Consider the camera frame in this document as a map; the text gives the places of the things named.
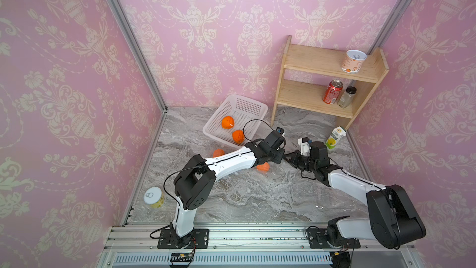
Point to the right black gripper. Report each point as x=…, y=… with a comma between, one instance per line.
x=295, y=160

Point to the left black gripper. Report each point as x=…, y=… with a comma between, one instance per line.
x=281, y=151

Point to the container orange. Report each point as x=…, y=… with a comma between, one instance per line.
x=264, y=167
x=218, y=153

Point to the clear clamshell container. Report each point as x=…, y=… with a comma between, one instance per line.
x=318, y=200
x=273, y=169

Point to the peeled orange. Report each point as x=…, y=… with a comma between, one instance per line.
x=238, y=137
x=227, y=123

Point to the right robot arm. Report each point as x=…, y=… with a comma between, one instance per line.
x=392, y=218

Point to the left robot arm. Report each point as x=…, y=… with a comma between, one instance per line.
x=194, y=183

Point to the green white juice carton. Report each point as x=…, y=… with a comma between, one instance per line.
x=337, y=134

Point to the white plastic basket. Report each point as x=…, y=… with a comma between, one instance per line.
x=245, y=112

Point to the glass spice jar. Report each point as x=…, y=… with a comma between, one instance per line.
x=347, y=97

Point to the red soda can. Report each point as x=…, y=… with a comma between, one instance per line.
x=333, y=91

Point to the white orange cup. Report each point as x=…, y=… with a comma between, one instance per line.
x=353, y=61

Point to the yellow white can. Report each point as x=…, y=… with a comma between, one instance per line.
x=154, y=197

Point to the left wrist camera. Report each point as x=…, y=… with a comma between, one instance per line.
x=280, y=130

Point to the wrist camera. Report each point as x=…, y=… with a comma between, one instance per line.
x=304, y=145
x=280, y=130

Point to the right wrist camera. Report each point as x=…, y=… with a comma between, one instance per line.
x=304, y=145

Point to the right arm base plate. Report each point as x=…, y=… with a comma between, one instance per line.
x=321, y=238

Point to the aluminium frame rail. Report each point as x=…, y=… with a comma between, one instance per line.
x=248, y=245

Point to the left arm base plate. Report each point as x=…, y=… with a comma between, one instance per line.
x=183, y=239

